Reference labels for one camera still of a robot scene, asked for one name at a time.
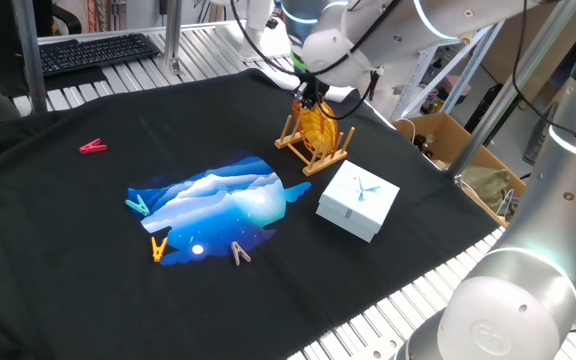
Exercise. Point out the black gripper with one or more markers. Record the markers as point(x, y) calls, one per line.
point(318, 87)

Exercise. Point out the orange woven basket dish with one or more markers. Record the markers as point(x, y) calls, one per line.
point(318, 130)

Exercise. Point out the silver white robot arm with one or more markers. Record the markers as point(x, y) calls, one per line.
point(518, 300)

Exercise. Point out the wooden dish rack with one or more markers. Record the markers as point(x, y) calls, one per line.
point(324, 162)

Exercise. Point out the white metal shelf rack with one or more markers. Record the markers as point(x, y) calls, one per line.
point(420, 75)

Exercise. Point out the white stand on plate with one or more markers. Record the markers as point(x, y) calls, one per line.
point(258, 40)

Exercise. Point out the pale blue gift box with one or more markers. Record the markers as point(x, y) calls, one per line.
point(358, 200)

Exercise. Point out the open cardboard box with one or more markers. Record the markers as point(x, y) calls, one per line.
point(448, 135)

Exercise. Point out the pink box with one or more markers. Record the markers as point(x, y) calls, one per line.
point(455, 86)

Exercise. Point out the beige clothespin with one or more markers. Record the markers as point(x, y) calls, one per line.
point(238, 252)

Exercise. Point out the black case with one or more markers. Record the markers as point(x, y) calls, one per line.
point(488, 107)

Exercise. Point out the teal clothespin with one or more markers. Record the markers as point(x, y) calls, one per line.
point(140, 206)

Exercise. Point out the olive cloth bag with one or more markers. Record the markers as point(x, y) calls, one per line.
point(488, 182)

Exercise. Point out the orange clothespin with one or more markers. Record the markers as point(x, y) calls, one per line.
point(157, 252)

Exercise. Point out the large brown cardboard carton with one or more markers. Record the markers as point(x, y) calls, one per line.
point(518, 55)

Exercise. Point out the black keyboard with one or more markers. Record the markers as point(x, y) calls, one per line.
point(93, 52)

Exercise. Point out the pink clothespin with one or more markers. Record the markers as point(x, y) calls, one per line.
point(90, 147)

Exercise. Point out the grey plastic crate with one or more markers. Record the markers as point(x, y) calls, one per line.
point(538, 140)

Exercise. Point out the black office chair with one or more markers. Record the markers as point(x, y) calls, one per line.
point(68, 20)

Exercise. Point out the black cloth with blue print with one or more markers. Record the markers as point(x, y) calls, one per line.
point(68, 225)

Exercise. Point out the aluminium frame post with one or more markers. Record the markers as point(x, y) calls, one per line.
point(172, 35)
point(30, 60)
point(498, 105)

